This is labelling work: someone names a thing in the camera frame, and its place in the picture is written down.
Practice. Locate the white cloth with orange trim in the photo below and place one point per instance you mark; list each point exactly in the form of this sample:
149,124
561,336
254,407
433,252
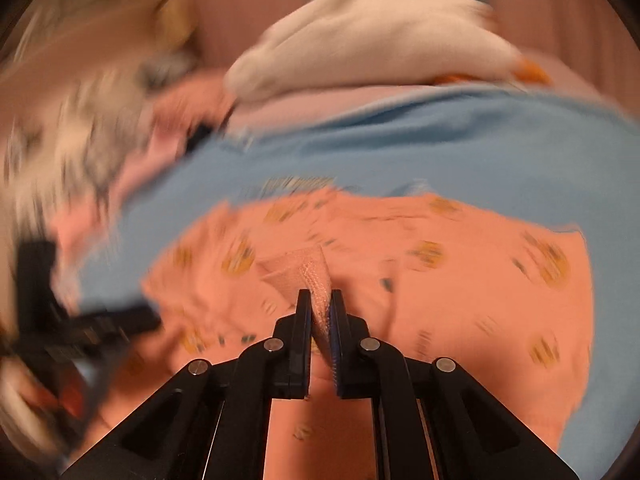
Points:
370,45

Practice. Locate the light blue blanket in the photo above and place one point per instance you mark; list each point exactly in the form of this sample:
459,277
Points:
400,145

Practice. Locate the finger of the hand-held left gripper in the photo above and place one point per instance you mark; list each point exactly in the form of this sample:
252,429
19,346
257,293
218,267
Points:
127,321

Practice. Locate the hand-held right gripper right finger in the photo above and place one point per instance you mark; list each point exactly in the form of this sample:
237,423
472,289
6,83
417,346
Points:
338,345

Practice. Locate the pink cloth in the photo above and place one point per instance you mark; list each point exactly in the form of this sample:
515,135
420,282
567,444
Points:
165,105

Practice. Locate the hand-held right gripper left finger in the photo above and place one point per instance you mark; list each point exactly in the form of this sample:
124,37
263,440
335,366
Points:
301,340

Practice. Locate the orange printed small garment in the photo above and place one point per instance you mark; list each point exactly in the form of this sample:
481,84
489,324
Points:
450,310

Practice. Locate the white patterned cloth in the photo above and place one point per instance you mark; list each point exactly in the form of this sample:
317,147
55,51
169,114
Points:
75,135

